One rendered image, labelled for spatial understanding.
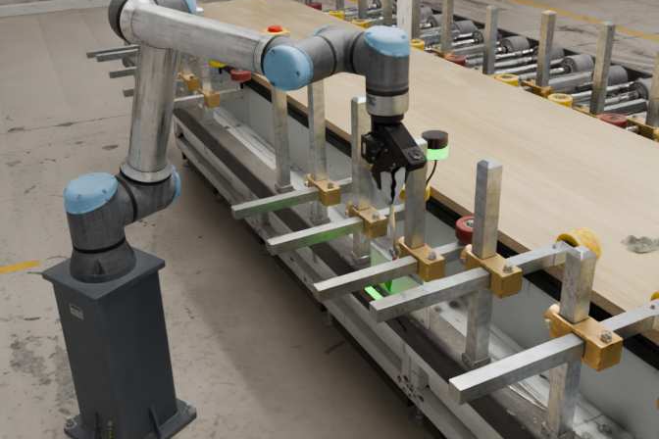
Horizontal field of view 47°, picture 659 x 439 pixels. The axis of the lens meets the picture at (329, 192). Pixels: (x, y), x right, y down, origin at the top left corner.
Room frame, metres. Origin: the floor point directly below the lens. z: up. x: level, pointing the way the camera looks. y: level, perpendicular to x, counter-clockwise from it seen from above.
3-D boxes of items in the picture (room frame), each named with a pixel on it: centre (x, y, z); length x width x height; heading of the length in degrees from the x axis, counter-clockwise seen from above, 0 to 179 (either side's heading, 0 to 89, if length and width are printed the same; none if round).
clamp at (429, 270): (1.52, -0.21, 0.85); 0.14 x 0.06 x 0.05; 26
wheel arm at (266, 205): (1.92, 0.07, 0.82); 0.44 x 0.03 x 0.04; 116
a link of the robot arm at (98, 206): (1.95, 0.67, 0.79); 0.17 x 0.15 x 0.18; 140
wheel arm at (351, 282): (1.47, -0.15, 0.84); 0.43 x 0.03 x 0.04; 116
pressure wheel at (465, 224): (1.56, -0.33, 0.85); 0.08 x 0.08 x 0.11
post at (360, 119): (1.76, -0.08, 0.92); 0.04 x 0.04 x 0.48; 26
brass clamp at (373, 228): (1.74, -0.09, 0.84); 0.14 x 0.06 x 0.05; 26
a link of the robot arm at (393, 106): (1.50, -0.12, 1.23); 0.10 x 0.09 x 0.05; 117
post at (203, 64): (2.88, 0.48, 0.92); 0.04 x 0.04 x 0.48; 26
